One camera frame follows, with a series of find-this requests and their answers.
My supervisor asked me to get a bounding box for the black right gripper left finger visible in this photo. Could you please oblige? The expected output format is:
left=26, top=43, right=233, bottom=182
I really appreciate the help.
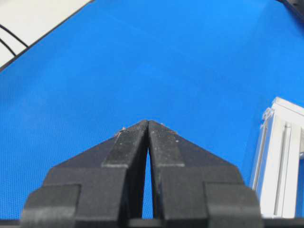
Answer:
left=20, top=121, right=148, bottom=228

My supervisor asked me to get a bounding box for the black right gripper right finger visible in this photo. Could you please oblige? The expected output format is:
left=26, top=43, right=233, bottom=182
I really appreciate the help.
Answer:
left=148, top=121, right=263, bottom=228

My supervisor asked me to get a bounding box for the white zip tie loop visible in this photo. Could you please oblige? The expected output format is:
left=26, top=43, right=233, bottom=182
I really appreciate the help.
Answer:
left=260, top=107, right=274, bottom=130

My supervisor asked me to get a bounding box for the aluminium extrusion frame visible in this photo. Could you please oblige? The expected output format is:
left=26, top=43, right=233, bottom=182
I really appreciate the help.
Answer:
left=249, top=97, right=304, bottom=219

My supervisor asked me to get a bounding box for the thin black cable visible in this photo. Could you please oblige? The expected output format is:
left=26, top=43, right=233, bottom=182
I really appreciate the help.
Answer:
left=0, top=38, right=17, bottom=57
left=0, top=24, right=29, bottom=48

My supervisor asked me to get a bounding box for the black frame at right edge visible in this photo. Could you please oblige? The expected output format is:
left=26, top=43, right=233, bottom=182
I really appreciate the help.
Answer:
left=278, top=0, right=304, bottom=21

